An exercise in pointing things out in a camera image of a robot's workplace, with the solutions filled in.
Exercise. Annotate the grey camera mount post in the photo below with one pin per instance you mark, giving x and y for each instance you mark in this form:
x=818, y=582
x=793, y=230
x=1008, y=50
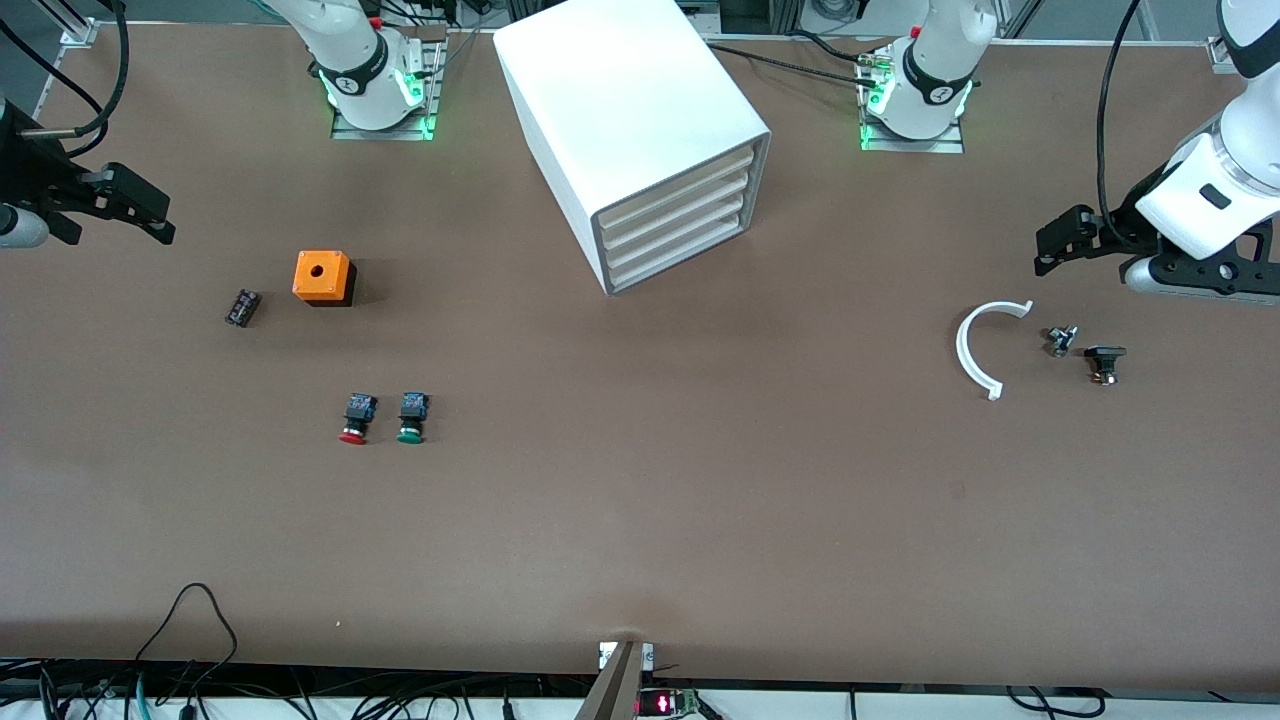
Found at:
x=615, y=690

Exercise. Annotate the white drawer cabinet housing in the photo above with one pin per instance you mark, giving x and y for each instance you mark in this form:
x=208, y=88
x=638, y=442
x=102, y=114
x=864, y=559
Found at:
x=620, y=90

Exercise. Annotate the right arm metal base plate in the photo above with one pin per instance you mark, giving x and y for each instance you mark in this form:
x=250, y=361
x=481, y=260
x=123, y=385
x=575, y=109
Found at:
x=380, y=134

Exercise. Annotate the red push button switch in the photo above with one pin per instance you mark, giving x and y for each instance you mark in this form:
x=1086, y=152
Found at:
x=358, y=408

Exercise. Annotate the white cabinet drawer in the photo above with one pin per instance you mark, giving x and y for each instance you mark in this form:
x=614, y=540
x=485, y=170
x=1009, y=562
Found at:
x=680, y=230
x=680, y=251
x=680, y=188
x=680, y=209

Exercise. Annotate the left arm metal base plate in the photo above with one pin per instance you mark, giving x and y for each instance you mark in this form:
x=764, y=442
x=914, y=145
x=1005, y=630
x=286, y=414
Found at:
x=950, y=145

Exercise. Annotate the green push button switch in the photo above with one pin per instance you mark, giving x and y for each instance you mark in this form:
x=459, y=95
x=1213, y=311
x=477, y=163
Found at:
x=413, y=407

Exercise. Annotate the small black contact block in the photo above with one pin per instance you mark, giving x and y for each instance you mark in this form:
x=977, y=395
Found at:
x=242, y=307

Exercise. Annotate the small black bronze component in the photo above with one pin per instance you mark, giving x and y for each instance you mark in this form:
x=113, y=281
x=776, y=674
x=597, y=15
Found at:
x=1104, y=358

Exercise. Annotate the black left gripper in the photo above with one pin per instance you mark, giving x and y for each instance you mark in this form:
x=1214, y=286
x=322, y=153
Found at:
x=1121, y=228

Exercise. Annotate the orange button enclosure box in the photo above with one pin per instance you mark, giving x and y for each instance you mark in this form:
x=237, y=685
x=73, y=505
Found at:
x=320, y=272

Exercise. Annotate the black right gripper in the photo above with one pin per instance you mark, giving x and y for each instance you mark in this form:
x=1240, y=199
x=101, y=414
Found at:
x=30, y=170

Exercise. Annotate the aluminium frame corner profile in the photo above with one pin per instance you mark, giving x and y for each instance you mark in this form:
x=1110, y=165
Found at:
x=1220, y=52
x=78, y=32

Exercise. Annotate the white curved plastic bracket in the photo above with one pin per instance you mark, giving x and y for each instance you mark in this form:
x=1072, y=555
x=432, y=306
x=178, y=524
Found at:
x=961, y=348

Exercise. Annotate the circuit board red display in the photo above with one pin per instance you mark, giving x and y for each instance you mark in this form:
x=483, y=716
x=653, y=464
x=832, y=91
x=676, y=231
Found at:
x=665, y=703

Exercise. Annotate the small silver metal fitting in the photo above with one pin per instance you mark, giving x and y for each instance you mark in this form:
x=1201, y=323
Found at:
x=1061, y=340

